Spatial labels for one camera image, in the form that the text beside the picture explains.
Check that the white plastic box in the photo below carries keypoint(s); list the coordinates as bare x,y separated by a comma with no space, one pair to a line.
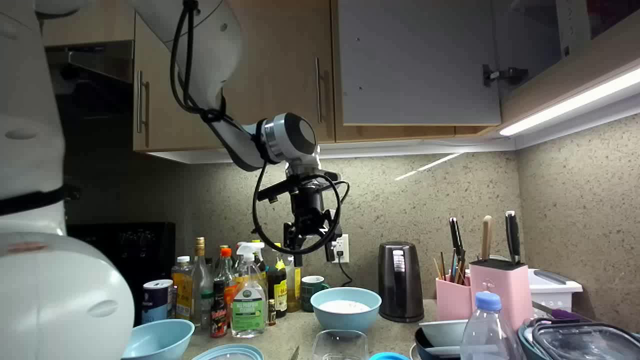
555,292

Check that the open cabinet door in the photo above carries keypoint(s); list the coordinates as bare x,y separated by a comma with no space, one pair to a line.
415,60

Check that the dark sauce bottle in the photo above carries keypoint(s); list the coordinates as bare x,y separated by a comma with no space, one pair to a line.
277,290

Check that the blue salt canister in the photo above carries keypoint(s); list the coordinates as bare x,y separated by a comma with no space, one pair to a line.
156,300

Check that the wooden cabinet door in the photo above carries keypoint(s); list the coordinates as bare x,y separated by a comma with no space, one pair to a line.
285,60
165,115

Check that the yellow oil bottle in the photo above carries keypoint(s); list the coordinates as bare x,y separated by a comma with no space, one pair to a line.
183,290

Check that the black appliance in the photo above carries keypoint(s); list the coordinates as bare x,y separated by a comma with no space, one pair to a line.
130,250

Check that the clear spray bottle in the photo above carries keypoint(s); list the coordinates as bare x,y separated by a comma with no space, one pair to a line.
248,305

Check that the tall clear glass bottle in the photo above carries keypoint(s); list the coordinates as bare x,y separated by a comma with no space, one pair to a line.
202,280

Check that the clear water bottle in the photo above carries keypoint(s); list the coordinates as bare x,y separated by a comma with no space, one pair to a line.
487,335

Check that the dark electric kettle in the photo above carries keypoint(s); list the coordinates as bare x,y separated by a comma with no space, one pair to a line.
400,285

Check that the clear drinking glass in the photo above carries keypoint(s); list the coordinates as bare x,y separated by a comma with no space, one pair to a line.
340,347

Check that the pink utensil holder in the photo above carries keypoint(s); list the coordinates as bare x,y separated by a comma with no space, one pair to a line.
452,302

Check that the under-cabinet light strip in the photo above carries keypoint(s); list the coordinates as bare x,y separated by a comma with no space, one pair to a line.
570,102

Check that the small hot sauce bottle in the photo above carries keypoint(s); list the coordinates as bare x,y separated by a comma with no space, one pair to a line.
218,312

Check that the dark bowl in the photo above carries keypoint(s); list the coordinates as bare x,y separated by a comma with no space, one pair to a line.
425,350

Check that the light blue bowl with powder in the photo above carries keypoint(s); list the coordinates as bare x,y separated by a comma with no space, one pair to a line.
345,312

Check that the empty light blue bowl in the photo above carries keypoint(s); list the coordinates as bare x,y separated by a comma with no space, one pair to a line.
160,342

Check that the grey bowl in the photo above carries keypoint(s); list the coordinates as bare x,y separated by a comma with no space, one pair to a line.
445,331

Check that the orange cap bottle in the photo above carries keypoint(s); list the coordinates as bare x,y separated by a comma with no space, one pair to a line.
226,270

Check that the range hood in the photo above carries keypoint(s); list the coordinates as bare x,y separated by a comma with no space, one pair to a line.
100,62

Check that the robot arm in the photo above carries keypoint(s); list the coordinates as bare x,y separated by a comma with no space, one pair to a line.
45,280

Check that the pink knife block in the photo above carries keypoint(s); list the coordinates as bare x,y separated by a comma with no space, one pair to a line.
500,292

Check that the white wall socket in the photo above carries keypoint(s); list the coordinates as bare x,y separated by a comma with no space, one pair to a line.
345,245

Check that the bundle of chopsticks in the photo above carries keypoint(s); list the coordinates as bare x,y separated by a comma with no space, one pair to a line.
457,272

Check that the green mug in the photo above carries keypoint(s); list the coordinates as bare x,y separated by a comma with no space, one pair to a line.
312,292

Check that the tiny brown bottle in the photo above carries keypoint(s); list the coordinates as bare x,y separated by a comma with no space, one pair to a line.
272,314

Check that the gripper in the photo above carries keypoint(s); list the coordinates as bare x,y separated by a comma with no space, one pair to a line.
306,205

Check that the wooden wall cabinet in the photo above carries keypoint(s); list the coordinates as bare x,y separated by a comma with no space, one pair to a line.
280,75

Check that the yellow liquid bottle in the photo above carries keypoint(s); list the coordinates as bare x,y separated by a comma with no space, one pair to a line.
294,290

